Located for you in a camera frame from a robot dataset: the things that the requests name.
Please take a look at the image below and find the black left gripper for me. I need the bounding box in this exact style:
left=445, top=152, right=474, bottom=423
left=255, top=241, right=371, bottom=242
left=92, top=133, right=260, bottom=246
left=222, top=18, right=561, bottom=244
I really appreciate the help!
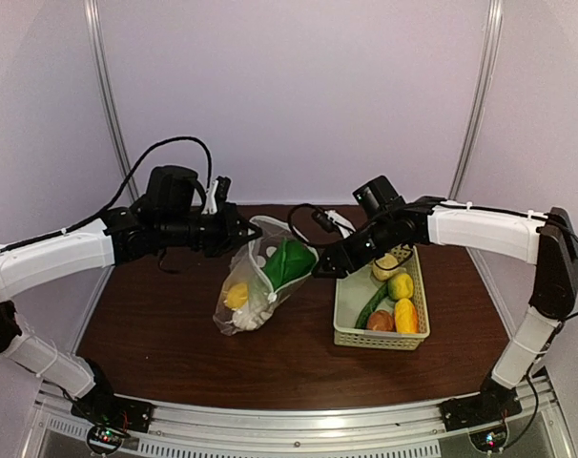
left=158, top=199, right=262, bottom=257

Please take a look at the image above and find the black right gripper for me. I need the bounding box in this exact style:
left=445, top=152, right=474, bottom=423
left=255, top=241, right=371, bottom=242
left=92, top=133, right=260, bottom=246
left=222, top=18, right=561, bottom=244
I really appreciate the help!
left=312, top=217, right=398, bottom=278

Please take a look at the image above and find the green perforated plastic basket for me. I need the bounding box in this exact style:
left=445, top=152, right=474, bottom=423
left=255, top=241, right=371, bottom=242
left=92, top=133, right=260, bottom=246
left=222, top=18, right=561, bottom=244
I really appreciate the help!
left=333, top=245, right=430, bottom=351

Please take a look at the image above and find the clear polka dot zip bag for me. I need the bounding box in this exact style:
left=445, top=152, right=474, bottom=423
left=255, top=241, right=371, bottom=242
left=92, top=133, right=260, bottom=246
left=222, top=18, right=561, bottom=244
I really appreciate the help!
left=213, top=215, right=319, bottom=336

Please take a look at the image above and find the green white bok choy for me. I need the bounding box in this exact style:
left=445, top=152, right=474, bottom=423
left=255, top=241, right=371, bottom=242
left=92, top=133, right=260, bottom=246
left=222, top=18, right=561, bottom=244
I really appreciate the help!
left=232, top=239, right=318, bottom=331

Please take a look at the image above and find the yellow green lemon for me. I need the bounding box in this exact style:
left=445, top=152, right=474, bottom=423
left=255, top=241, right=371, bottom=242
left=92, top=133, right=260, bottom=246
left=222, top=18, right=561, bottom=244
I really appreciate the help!
left=386, top=273, right=414, bottom=302

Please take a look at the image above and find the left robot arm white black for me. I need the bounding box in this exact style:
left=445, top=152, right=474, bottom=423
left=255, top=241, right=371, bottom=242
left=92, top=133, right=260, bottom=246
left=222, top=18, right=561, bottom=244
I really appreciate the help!
left=0, top=165, right=262, bottom=424

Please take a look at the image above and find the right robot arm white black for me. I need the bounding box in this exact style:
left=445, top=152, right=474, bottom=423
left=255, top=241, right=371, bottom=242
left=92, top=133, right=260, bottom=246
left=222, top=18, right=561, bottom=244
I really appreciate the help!
left=313, top=176, right=578, bottom=422

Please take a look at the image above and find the dark green cucumber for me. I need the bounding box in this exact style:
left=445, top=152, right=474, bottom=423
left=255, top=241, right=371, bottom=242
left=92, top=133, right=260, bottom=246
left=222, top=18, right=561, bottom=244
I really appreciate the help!
left=355, top=283, right=388, bottom=329

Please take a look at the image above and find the brown potato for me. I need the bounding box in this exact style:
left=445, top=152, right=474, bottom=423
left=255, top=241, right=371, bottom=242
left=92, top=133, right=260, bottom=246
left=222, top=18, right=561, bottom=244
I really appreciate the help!
left=366, top=310, right=395, bottom=332

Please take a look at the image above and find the orange yellow corn bread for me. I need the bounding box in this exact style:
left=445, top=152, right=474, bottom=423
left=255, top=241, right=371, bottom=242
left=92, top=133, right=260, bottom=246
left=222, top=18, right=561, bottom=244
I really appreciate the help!
left=394, top=299, right=419, bottom=334

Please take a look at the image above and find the right round circuit board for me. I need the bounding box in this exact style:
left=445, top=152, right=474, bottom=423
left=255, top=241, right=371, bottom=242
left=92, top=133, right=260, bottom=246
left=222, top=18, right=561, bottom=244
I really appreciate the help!
left=469, top=426, right=508, bottom=454

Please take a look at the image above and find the round circuit board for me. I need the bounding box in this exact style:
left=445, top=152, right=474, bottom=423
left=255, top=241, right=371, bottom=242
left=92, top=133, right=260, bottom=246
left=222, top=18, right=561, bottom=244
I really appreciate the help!
left=86, top=426, right=131, bottom=455
left=469, top=426, right=508, bottom=454

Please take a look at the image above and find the left round circuit board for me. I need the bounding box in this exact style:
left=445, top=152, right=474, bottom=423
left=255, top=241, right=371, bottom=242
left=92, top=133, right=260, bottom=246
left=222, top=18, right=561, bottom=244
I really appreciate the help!
left=86, top=426, right=131, bottom=455

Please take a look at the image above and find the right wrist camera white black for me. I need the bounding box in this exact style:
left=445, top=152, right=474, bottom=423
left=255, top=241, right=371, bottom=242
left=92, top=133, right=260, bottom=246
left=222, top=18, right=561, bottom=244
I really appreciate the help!
left=311, top=210, right=356, bottom=238

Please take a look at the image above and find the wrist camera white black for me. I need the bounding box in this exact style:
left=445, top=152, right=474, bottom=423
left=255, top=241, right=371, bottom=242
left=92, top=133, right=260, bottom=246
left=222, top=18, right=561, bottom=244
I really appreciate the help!
left=311, top=210, right=356, bottom=238
left=203, top=176, right=232, bottom=215

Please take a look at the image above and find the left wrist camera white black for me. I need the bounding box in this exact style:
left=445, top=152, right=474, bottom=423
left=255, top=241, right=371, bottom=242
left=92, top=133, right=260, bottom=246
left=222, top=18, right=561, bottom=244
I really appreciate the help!
left=203, top=176, right=232, bottom=215

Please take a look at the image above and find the front aluminium rail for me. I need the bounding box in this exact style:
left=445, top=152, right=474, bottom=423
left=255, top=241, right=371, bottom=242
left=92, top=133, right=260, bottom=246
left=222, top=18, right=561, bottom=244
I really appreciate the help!
left=31, top=374, right=565, bottom=458

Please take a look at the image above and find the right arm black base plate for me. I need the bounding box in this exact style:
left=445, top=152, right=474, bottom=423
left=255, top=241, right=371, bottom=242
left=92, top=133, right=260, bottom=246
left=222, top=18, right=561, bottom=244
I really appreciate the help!
left=439, top=393, right=523, bottom=431

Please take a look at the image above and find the right aluminium frame post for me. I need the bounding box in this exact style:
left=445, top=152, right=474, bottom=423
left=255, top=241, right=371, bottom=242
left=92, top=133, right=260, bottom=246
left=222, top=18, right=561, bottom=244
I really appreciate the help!
left=448, top=0, right=505, bottom=199

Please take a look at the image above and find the aluminium frame post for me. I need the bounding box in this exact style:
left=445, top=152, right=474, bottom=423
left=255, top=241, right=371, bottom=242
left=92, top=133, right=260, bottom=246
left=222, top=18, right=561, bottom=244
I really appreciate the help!
left=84, top=0, right=130, bottom=177
left=448, top=0, right=505, bottom=199

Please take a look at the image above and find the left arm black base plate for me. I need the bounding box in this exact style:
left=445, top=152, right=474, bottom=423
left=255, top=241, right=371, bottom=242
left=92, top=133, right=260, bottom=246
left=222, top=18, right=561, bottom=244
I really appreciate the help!
left=71, top=396, right=154, bottom=433

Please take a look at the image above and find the left aluminium frame post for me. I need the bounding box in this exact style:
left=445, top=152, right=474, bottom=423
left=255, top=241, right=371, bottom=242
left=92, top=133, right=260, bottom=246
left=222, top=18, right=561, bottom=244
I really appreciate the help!
left=84, top=0, right=130, bottom=177

